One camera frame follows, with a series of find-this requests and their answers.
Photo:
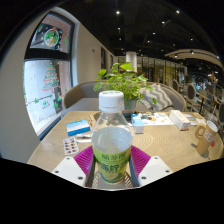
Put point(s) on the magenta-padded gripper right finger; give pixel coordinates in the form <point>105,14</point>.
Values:
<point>155,170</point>

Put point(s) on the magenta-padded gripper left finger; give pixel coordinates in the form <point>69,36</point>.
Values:
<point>68,170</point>

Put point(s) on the clear green-labelled drink bottle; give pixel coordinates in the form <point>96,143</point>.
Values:
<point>111,146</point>

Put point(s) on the pill blister pack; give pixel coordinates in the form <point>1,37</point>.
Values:
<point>70,146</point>

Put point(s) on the blue and white flat box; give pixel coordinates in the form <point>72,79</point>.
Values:
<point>78,127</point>

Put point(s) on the small blue white carton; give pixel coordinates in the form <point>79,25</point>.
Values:
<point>137,125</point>

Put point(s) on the printed paper leaflet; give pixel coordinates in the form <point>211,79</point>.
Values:
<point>156,119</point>

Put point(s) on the long white box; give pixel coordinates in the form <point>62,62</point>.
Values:
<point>180,120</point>

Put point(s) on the brown mug with white letters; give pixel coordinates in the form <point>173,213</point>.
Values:
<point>205,141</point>

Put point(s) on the small blue white packet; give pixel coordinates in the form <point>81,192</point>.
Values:
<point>189,117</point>

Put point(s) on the flat round red coaster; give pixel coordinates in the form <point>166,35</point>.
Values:
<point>213,143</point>

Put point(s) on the grey curved sofa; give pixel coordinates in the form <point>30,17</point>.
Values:
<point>80,100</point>

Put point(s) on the grey white chevron cushion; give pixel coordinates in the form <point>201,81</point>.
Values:
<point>160,96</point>

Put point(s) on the group of dining chairs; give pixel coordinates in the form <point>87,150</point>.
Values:
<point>191,91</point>

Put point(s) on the window with festive stickers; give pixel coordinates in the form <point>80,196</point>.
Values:
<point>46,83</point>

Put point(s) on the green potted plant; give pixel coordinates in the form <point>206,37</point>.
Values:
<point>130,83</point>

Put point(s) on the group of ceiling lights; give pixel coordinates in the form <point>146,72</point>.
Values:
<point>117,12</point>

